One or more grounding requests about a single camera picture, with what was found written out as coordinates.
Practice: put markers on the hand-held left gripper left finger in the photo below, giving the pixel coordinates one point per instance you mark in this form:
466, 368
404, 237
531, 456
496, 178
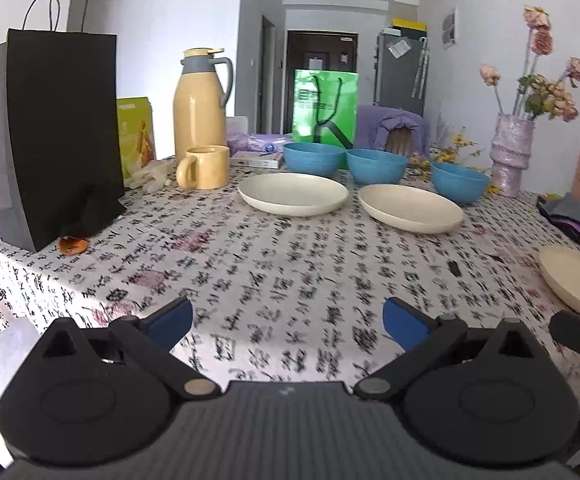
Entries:
170, 321

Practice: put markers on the small black item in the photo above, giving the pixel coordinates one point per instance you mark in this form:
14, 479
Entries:
453, 268

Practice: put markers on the grey refrigerator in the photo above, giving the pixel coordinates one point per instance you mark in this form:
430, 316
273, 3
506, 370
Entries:
400, 85

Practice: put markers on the cream plate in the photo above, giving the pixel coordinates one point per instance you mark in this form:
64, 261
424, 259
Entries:
570, 270
292, 192
410, 207

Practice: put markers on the calligraphy printed tablecloth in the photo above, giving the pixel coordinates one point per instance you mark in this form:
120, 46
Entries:
270, 270

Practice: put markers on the orange peel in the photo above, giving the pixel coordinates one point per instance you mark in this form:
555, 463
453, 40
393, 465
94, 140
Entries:
72, 246

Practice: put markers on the yellow flower branches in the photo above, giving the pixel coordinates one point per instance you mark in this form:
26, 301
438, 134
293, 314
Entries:
462, 141

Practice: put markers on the black paper bag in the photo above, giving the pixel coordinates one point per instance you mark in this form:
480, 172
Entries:
60, 135

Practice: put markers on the white orange box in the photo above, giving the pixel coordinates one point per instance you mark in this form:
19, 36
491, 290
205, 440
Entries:
255, 160

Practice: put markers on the green paper bag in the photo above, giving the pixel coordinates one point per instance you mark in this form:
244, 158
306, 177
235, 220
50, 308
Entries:
305, 105

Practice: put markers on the purple jacket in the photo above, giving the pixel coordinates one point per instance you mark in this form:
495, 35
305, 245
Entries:
370, 125

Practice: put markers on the dark purple cloth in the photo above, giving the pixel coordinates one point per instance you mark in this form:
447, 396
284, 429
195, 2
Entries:
570, 215

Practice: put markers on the blue bowl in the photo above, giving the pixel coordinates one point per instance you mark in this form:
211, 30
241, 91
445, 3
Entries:
375, 167
312, 160
457, 185

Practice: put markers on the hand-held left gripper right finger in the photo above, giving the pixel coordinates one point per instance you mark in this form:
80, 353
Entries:
404, 325

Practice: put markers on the white plastic gloves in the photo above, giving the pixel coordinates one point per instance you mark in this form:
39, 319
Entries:
147, 175

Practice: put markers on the yellow thermos jug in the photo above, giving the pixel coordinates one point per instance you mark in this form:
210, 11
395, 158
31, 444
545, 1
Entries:
200, 110

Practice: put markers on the purple tissue pack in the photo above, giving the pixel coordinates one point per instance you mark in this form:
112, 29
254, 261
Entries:
260, 141

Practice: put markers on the wooden chair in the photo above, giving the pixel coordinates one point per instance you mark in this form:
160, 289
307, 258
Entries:
399, 142

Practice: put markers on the yellow box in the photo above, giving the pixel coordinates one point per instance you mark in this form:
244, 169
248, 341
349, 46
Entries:
410, 25

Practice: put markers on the yellow mug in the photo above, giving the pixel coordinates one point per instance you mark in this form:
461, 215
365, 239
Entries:
210, 167

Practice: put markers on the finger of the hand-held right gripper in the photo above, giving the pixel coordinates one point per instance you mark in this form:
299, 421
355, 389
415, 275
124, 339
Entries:
577, 332

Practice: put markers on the yellow-green carton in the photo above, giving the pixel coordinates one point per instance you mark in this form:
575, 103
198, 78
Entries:
135, 130

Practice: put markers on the dark wooden door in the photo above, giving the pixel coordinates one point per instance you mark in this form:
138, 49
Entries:
320, 50

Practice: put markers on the dried pink flowers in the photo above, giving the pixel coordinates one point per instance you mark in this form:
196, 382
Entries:
541, 40

